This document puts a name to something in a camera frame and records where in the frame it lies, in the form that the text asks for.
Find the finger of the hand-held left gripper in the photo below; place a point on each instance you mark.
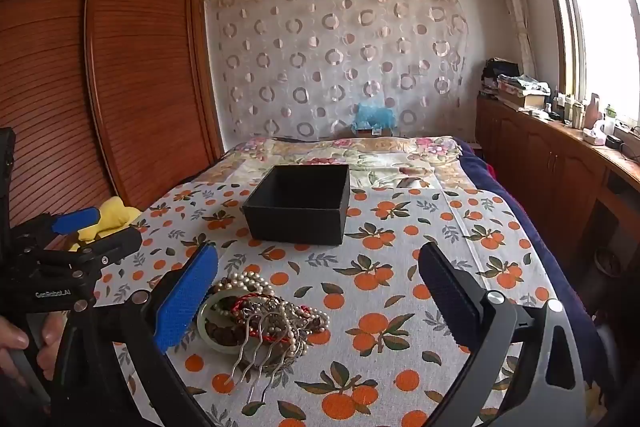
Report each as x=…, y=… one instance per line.
x=75, y=220
x=110, y=247

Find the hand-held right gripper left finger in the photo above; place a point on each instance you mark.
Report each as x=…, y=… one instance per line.
x=185, y=297

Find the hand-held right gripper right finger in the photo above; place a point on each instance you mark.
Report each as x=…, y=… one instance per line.
x=450, y=297

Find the pale green jade bangle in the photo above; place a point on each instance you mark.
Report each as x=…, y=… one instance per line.
x=205, y=319

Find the silver hair comb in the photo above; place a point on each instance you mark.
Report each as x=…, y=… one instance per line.
x=260, y=357

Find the black cardboard box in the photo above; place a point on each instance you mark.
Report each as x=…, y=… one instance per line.
x=295, y=222

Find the person's left hand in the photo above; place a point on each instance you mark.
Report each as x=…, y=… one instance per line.
x=50, y=342

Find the yellow plush cloth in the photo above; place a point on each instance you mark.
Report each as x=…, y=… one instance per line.
x=115, y=212

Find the orange fruit print bedsheet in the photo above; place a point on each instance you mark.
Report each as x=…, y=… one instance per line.
x=400, y=257

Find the dark blue blanket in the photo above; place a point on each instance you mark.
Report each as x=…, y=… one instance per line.
x=500, y=197

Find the floral blanket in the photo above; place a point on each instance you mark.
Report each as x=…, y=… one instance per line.
x=380, y=167

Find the wooden slatted wardrobe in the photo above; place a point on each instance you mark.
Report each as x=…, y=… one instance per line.
x=140, y=82

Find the wooden side cabinet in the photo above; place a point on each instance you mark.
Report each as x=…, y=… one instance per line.
x=550, y=157

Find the blue plastic bag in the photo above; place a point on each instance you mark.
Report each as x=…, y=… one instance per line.
x=372, y=114

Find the pile of books and boxes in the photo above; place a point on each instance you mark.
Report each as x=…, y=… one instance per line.
x=520, y=89

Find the row of bottles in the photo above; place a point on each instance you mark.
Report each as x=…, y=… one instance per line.
x=577, y=112

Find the window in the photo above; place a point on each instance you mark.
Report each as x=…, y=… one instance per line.
x=600, y=32

